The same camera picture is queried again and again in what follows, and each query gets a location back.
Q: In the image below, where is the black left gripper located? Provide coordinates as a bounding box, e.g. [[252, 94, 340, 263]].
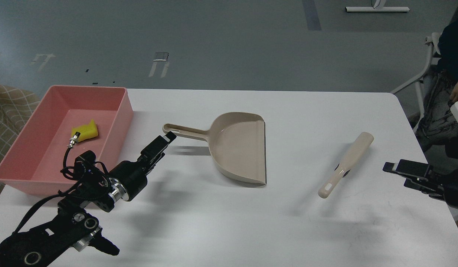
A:
[[109, 131, 177, 201]]

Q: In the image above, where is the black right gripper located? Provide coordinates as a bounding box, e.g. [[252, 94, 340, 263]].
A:
[[382, 159, 458, 209]]

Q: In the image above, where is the beige plastic dustpan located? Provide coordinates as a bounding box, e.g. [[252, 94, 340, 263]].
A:
[[162, 112, 267, 185]]

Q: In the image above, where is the beige hand brush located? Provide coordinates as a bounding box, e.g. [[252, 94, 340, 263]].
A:
[[318, 132, 374, 199]]

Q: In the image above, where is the yellow sponge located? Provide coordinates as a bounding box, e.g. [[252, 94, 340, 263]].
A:
[[71, 119, 99, 142]]

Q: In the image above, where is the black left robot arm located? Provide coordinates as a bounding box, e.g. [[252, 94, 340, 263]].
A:
[[0, 132, 176, 267]]

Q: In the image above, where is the pink plastic bin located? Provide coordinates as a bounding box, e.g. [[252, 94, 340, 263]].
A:
[[0, 86, 133, 196]]

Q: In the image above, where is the person in green sweater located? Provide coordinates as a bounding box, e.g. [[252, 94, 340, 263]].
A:
[[415, 18, 458, 152]]

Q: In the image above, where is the white chair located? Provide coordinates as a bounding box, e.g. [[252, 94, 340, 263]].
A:
[[390, 32, 441, 132]]

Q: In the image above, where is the beige checkered cloth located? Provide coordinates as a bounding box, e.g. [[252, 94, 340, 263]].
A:
[[0, 83, 42, 206]]

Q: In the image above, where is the white floor stand base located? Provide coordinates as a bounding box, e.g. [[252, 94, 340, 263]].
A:
[[345, 0, 410, 13]]

